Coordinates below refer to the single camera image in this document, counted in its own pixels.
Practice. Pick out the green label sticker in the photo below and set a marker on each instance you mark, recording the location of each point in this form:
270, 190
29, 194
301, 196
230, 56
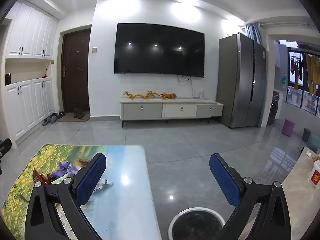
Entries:
284, 78

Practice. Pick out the dark hanging clothes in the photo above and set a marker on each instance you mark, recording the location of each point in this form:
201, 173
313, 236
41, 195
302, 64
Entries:
296, 71

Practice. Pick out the dark brown entrance door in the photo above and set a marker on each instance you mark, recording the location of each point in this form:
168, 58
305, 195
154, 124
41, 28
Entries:
75, 75

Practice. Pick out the golden tiger ornament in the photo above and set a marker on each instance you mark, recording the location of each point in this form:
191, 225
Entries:
168, 96

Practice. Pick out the white panelled wall cabinet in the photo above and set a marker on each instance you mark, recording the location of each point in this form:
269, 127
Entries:
25, 112

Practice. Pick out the brown paper item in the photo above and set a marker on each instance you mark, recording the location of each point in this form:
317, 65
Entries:
316, 157

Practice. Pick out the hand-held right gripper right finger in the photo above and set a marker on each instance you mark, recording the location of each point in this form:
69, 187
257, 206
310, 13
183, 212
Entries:
223, 180

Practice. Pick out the white grey television cabinet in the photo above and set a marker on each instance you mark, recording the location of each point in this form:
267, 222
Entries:
142, 110

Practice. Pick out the black wall television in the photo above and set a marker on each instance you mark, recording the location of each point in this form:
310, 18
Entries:
160, 50

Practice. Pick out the purple crinkled wrapper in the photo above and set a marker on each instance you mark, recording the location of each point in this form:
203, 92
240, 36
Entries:
67, 168

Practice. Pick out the dark slippers pair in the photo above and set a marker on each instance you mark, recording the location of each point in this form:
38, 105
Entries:
61, 114

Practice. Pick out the beige marble table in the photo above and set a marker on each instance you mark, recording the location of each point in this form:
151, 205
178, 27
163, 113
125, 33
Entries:
297, 192

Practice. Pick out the white and green wrapper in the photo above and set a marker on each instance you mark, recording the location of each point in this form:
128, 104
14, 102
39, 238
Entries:
102, 185

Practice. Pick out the brown shoe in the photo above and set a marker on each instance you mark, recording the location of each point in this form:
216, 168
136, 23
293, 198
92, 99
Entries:
81, 113
76, 113

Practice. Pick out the grey double door fridge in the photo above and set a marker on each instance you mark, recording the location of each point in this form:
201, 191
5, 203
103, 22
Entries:
235, 80

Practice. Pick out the white round waste bin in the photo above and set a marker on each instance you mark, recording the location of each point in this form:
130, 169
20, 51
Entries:
195, 225

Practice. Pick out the balcony window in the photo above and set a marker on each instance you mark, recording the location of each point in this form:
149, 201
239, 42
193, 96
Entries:
295, 100

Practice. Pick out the small white appliance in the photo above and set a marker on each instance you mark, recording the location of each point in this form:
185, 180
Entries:
202, 94

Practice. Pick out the blue striped curtain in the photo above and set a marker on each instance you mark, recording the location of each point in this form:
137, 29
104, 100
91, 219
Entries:
253, 33

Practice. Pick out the grey washing machine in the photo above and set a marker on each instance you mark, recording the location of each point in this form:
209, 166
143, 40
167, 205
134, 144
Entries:
273, 108

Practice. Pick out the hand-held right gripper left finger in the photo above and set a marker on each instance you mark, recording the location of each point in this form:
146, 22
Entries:
91, 180

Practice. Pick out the black bag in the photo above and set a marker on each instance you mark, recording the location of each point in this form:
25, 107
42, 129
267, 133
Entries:
8, 79

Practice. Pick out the yellow hanging garments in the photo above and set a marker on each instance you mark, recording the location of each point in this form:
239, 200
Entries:
312, 72

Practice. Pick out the landscape printed table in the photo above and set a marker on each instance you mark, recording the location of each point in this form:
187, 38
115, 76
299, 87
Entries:
125, 205

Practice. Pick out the golden dragon ornament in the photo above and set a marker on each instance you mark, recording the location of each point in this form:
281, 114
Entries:
140, 95

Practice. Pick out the small dark bin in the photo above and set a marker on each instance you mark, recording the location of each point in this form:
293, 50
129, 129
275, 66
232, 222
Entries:
306, 135

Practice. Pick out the red snack wrapper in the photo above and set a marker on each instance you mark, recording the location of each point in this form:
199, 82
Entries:
42, 177

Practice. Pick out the purple round stool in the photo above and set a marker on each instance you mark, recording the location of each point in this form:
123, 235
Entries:
288, 127

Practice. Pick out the brown doormat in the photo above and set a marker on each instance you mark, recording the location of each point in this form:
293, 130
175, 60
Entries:
67, 118

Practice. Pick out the grey slipper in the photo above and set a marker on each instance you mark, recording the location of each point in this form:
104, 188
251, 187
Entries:
46, 121
54, 118

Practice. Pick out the red and white container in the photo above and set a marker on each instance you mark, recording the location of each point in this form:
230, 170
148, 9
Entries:
315, 176

